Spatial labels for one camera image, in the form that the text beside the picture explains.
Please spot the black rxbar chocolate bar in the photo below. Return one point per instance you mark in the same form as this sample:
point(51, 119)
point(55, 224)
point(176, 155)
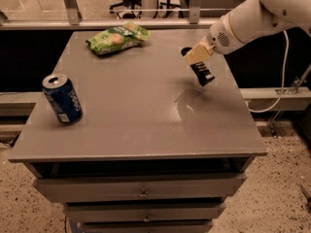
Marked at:
point(203, 73)

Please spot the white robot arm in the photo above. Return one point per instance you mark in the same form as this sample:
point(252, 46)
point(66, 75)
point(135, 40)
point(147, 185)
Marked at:
point(251, 20)

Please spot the green snack bag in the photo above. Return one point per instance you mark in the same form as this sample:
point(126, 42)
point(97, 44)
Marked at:
point(118, 38)

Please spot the black office chair base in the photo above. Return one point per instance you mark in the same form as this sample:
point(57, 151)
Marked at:
point(128, 10)

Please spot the grey drawer cabinet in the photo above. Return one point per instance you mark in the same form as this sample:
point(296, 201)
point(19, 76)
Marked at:
point(144, 115)

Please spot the blue pepsi can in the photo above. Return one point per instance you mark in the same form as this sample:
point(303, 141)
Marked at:
point(63, 98)

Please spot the top grey drawer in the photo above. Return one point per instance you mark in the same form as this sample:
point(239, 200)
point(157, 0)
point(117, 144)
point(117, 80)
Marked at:
point(140, 188)

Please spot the grey drawer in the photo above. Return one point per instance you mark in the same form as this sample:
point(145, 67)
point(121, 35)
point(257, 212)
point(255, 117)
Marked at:
point(140, 188)
point(144, 212)
point(152, 227)

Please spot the middle grey drawer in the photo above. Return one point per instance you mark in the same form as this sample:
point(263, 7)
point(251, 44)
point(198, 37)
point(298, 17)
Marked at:
point(144, 212)

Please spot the bottom grey drawer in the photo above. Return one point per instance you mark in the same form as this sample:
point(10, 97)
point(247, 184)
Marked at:
point(152, 227)

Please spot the metal railing frame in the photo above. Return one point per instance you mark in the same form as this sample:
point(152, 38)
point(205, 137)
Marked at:
point(96, 14)

